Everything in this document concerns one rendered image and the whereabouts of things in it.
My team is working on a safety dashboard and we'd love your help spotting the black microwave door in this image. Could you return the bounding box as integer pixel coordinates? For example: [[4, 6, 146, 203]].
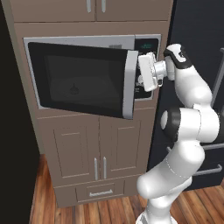
[[27, 41, 140, 120]]

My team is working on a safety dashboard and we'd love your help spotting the brown tall cabinet frame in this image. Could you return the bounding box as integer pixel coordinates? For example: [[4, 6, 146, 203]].
[[8, 0, 175, 209]]

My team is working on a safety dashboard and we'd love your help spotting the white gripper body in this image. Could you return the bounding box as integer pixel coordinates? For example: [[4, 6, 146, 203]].
[[136, 52, 161, 92]]

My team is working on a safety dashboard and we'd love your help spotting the brown drawer front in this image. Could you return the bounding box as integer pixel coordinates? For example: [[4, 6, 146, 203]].
[[74, 180, 127, 204]]

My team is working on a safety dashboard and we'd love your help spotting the silver microwave door handle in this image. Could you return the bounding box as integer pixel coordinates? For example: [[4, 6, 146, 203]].
[[122, 49, 140, 120]]

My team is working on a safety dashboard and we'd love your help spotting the black fridge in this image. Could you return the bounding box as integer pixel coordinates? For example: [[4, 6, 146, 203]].
[[146, 0, 224, 192]]

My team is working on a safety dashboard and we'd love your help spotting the brown panelled cupboard door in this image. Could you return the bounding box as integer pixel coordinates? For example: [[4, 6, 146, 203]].
[[98, 108, 157, 181], [37, 115, 101, 188]]

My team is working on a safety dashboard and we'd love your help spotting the silver drawer handle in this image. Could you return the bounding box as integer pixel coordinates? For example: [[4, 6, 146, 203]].
[[88, 189, 115, 198]]

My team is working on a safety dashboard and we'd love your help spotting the brown plain cupboard door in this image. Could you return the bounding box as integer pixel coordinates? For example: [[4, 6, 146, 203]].
[[95, 0, 173, 23], [8, 0, 97, 24]]

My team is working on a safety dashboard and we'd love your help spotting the silver microwave oven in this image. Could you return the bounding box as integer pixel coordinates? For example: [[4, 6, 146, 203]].
[[23, 33, 162, 110]]

